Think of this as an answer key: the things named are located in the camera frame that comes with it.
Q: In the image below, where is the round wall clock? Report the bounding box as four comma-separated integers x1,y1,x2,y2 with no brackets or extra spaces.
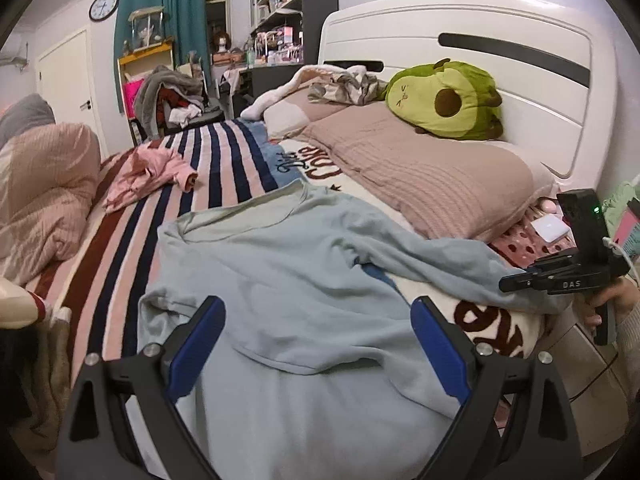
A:
88,0,119,23

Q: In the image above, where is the light blue shirt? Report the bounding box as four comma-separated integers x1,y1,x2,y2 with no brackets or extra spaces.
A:
138,181,567,479

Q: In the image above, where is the dark bookshelf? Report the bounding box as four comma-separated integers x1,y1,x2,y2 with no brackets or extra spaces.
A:
247,0,338,98

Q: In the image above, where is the teal curtain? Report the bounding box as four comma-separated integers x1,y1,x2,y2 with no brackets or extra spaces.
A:
113,0,212,84

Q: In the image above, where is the striped plush blanket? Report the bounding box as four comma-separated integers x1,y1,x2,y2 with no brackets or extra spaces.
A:
24,118,547,391

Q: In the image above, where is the pink striped duvet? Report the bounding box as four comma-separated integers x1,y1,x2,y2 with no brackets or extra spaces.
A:
1,93,101,285

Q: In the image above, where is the yellow shelf unit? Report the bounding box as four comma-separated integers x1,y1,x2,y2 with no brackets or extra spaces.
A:
117,38,175,145

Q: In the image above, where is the long pink pillow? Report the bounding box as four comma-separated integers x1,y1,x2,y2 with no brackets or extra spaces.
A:
300,103,558,242

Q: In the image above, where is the white charger box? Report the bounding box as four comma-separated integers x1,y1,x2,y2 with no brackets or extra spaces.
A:
530,214,570,244

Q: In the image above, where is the white bed headboard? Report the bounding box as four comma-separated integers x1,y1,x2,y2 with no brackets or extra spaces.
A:
319,0,617,188

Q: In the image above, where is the polka dot sheet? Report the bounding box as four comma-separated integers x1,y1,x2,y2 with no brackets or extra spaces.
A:
489,198,575,269

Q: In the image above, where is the glass display case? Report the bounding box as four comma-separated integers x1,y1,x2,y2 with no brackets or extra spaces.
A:
128,6,164,52

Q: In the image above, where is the white fleece blanket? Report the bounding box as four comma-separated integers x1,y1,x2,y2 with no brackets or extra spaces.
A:
240,64,376,122

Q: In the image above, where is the right hand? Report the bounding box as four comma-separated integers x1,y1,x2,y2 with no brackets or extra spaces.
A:
582,278,639,332

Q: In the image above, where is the avocado plush toy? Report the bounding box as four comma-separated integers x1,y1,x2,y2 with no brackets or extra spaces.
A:
383,58,503,141

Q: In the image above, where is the pink garment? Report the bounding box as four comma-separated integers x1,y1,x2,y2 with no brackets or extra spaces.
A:
103,144,198,214

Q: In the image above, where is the white door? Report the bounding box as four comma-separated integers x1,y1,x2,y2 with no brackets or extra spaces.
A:
36,28,108,158

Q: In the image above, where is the mannequin head with wig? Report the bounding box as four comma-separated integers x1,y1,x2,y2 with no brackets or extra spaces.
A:
210,30,232,54

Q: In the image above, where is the patterned grey cloth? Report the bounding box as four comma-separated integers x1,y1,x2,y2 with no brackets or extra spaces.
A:
307,72,387,106

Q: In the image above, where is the small pink pillow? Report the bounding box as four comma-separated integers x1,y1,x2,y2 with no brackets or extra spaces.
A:
262,88,346,140

